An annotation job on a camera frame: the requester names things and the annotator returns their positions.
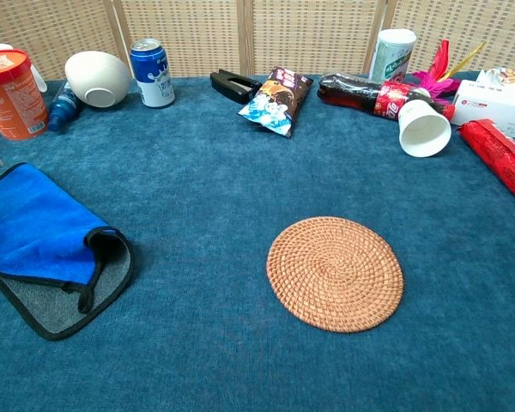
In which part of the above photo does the round woven rattan coaster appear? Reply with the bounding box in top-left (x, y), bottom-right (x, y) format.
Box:
top-left (266, 215), bottom-right (405, 334)

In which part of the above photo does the cola bottle with red label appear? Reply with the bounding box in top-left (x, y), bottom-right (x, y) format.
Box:
top-left (317, 72), bottom-right (456, 124)

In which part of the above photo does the small blue bottle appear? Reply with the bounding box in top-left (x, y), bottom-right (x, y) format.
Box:
top-left (46, 81), bottom-right (85, 134)

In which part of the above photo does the red biscuit pack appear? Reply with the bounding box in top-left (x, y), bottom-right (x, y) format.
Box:
top-left (458, 118), bottom-right (515, 215)

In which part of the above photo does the white and green canister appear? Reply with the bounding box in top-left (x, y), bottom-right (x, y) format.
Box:
top-left (367, 28), bottom-right (418, 83)

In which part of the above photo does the white paper cup green print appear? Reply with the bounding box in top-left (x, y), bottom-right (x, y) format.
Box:
top-left (397, 99), bottom-right (452, 159)

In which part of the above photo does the white cardboard box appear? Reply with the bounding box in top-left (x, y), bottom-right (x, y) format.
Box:
top-left (450, 79), bottom-right (515, 139)

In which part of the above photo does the white snack packet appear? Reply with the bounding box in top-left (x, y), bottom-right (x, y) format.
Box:
top-left (474, 67), bottom-right (515, 89)

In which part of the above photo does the pink feather shuttlecock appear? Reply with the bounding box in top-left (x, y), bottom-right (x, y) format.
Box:
top-left (411, 39), bottom-right (488, 102)

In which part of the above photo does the white ceramic bowl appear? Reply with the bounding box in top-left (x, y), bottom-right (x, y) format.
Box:
top-left (64, 50), bottom-right (133, 109)

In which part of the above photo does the brown chocolate snack bag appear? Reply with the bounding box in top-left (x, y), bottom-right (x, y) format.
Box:
top-left (237, 65), bottom-right (315, 139)

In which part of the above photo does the orange instant noodle tub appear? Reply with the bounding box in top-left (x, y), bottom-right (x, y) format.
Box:
top-left (0, 48), bottom-right (51, 142)

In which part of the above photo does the blue and white drink can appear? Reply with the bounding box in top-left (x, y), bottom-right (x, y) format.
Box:
top-left (130, 38), bottom-right (176, 109)

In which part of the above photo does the grey and blue cloth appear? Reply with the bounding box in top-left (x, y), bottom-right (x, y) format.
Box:
top-left (0, 161), bottom-right (135, 342)

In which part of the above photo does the black stapler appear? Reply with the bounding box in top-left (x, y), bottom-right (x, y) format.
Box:
top-left (209, 70), bottom-right (264, 106)

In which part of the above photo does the woven bamboo folding screen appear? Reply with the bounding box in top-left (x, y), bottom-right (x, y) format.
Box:
top-left (0, 0), bottom-right (515, 82)

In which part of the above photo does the blue table cloth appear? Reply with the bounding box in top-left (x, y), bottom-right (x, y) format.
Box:
top-left (0, 70), bottom-right (515, 412)

